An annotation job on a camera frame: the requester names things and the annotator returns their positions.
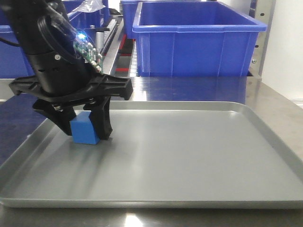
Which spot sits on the blue bin front right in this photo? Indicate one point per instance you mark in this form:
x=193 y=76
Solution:
x=193 y=38

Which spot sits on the clear plastic bag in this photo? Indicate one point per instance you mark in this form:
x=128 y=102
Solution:
x=90 y=6

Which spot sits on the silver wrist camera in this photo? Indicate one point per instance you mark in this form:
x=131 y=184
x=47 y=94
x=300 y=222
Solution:
x=99 y=36

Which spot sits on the blue bin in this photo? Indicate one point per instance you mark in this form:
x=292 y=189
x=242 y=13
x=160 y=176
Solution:
x=193 y=38
x=127 y=21
x=13 y=62

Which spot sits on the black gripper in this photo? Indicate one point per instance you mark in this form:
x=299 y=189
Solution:
x=59 y=81

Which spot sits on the steel shelf upright post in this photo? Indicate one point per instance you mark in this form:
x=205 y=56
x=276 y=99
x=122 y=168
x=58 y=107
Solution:
x=263 y=11

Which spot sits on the blue bin back right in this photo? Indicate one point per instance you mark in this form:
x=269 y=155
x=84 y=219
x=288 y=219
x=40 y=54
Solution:
x=127 y=21

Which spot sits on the blue bin front left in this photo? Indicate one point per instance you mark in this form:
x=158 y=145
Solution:
x=13 y=62

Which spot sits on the blue cube block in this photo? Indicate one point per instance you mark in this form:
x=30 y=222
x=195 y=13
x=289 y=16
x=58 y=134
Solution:
x=82 y=130

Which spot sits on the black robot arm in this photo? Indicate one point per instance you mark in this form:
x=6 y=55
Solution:
x=43 y=25

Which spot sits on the white roller conveyor rail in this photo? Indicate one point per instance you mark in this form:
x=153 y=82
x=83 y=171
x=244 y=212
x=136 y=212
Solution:
x=108 y=36

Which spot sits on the grey metal tray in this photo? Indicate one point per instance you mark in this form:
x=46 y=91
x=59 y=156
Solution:
x=210 y=155

